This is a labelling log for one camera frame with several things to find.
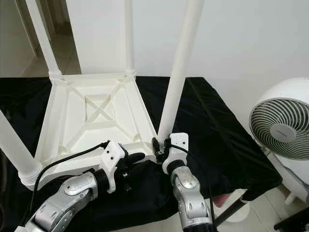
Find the white plastic children tabletop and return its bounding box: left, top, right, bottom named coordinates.
left=31, top=72, right=162, bottom=187

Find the pink plastic piece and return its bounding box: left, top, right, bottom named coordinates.
left=210, top=193, right=230, bottom=208

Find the black metal table leg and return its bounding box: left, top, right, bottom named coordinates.
left=215, top=198, right=248, bottom=226

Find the black metal shelf rack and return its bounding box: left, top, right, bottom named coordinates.
left=273, top=220, right=309, bottom=232

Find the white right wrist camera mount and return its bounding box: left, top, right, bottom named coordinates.
left=162, top=132, right=190, bottom=174

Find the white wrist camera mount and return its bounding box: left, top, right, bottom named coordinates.
left=98, top=140, right=127, bottom=194
left=162, top=132, right=190, bottom=174

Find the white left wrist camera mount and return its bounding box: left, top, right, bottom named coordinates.
left=98, top=140, right=127, bottom=194

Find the white pedestal fan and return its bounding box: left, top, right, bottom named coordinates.
left=249, top=77, right=309, bottom=206

